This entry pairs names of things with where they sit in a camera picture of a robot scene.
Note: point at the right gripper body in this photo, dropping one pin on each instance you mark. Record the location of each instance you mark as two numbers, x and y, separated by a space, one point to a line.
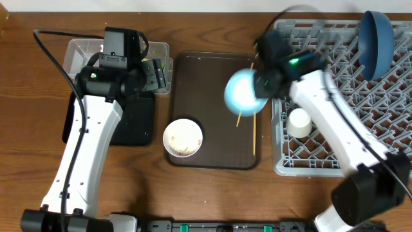
261 85

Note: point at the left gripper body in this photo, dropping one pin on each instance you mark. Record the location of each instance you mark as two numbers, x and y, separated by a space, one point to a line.
153 78

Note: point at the light blue bowl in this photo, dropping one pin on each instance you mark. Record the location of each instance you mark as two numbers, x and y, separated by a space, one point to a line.
239 94

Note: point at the white cup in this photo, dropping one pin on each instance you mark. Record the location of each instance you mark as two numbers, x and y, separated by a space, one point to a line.
299 123

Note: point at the dark blue plate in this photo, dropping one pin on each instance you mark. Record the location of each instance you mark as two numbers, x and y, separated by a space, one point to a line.
377 43

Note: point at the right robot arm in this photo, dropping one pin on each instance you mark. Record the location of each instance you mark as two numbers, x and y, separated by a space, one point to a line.
375 179

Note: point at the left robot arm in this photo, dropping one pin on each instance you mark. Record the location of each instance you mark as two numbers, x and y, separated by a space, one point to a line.
71 203

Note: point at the grey dishwasher rack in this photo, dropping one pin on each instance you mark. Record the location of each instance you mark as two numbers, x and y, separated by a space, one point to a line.
383 105

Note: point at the wooden chopstick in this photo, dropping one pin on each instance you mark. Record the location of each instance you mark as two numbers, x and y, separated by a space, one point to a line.
239 116
254 134

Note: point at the clear plastic bin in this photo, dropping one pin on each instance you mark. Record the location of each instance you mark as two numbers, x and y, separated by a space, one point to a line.
79 52

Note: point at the black plastic bin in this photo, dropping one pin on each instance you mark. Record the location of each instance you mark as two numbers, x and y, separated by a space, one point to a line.
92 124

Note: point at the white bowl with rice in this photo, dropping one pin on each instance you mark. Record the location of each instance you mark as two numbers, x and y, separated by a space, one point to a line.
182 138

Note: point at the dark brown tray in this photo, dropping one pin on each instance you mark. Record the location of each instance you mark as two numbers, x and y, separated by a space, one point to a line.
197 94

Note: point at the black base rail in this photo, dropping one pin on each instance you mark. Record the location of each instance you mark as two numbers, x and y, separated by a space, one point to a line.
201 226

